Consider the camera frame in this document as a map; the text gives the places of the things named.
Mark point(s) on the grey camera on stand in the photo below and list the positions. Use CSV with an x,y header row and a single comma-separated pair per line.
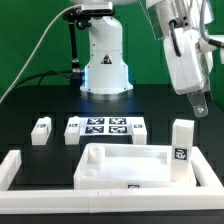
x,y
97,9

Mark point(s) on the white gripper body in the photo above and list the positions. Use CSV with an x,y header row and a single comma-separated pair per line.
x,y
190,71

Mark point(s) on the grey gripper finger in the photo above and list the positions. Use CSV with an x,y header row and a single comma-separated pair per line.
x,y
198,103

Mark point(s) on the fiducial marker sheet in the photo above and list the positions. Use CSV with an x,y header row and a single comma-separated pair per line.
x,y
105,126

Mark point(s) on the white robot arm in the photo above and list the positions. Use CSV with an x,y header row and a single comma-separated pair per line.
x,y
180,24

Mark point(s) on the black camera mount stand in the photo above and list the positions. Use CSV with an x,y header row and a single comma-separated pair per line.
x,y
76,19

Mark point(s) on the white desk top tray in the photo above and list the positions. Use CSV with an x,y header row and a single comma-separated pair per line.
x,y
123,166

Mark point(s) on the white U-shaped frame fence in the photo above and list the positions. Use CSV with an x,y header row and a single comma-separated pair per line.
x,y
209,196

